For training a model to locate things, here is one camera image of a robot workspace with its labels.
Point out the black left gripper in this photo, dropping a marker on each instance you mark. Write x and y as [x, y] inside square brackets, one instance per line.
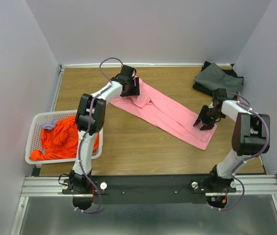
[135, 90]

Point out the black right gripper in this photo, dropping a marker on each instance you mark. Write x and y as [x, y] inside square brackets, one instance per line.
[201, 116]

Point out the pink t shirt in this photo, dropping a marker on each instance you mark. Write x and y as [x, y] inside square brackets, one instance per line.
[165, 113]

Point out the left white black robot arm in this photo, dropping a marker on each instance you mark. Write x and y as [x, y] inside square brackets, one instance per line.
[90, 119]

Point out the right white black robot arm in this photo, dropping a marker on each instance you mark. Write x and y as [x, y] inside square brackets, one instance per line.
[250, 138]

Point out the folded grey t shirt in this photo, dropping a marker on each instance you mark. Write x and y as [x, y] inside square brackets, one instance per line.
[219, 78]

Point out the orange t shirt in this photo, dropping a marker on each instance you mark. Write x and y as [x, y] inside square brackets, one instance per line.
[59, 143]

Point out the purple cloth in basket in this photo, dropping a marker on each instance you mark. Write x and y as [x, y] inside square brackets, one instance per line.
[49, 126]

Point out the white plastic laundry basket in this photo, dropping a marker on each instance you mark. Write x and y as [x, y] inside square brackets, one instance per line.
[34, 135]

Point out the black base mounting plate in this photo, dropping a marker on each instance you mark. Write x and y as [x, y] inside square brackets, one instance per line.
[115, 198]

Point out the aluminium table edge rail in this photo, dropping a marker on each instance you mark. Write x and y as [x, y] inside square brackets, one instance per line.
[96, 65]

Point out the front aluminium frame rail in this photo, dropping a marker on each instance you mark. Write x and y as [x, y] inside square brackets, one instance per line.
[175, 184]

